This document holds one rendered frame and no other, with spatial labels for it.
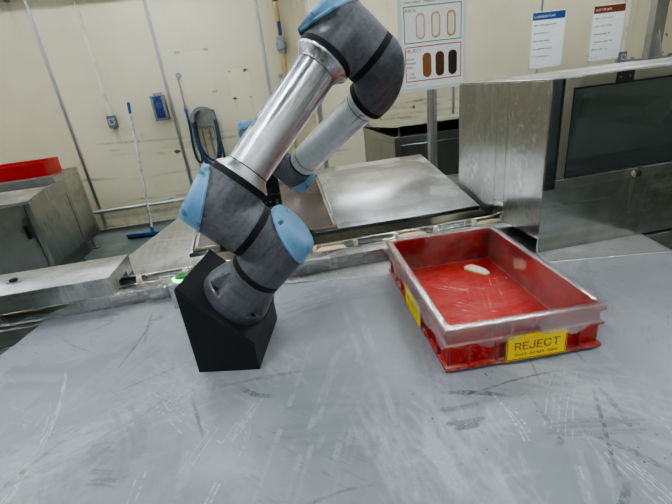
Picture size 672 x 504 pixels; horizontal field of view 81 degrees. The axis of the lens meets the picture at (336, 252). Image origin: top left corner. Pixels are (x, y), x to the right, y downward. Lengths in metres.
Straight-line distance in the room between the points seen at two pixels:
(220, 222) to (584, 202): 1.03
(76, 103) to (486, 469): 5.09
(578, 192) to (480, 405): 0.77
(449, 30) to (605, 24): 4.44
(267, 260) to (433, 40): 1.59
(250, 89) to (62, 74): 1.91
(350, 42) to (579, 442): 0.77
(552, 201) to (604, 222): 0.20
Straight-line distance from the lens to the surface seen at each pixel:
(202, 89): 4.95
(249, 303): 0.83
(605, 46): 6.51
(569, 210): 1.34
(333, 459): 0.69
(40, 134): 5.48
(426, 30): 2.13
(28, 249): 3.93
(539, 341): 0.86
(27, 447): 0.96
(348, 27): 0.83
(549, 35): 6.02
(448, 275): 1.16
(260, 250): 0.76
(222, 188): 0.74
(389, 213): 1.48
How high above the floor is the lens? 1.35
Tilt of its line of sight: 23 degrees down
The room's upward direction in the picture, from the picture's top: 7 degrees counter-clockwise
